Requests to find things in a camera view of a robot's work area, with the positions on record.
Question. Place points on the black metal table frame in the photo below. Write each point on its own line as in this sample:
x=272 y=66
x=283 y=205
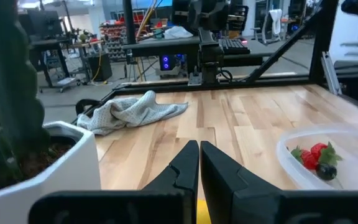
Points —
x=166 y=87

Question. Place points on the white office chair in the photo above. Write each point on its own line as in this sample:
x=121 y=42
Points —
x=273 y=23

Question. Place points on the red strawberry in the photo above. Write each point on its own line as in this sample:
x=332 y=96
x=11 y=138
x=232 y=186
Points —
x=308 y=160
x=318 y=149

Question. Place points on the black pole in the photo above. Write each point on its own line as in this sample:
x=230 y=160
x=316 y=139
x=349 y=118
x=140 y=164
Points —
x=129 y=21

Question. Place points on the green cactus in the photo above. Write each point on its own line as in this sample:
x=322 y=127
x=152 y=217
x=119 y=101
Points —
x=8 y=93

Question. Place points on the computer case with purple lights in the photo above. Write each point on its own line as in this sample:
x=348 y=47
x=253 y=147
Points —
x=166 y=62

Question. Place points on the black box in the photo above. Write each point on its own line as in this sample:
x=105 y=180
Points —
x=99 y=67

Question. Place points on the grey cloth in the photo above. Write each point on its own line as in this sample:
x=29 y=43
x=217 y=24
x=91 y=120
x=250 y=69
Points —
x=129 y=113

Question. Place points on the grey desk with keyboard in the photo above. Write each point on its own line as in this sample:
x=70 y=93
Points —
x=253 y=59

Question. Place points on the white hexagonal plant pot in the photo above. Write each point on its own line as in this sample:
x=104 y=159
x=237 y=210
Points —
x=73 y=174

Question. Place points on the red parts shelf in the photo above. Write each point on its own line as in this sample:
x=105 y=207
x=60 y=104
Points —
x=113 y=37

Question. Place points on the dark blackberry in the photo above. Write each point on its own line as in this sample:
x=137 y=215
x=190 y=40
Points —
x=326 y=172

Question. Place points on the black monitor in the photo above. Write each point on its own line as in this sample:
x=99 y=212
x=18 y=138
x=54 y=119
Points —
x=42 y=23

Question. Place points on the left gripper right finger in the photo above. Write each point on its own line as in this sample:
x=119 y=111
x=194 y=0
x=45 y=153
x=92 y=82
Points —
x=244 y=199

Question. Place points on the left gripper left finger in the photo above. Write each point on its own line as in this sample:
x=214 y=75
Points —
x=166 y=193

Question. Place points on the black workbench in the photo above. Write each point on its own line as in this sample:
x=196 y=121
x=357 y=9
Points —
x=48 y=43

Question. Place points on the backlit computer keyboard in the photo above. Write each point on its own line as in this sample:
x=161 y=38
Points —
x=233 y=46

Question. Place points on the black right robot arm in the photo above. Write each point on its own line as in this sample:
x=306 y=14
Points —
x=210 y=62

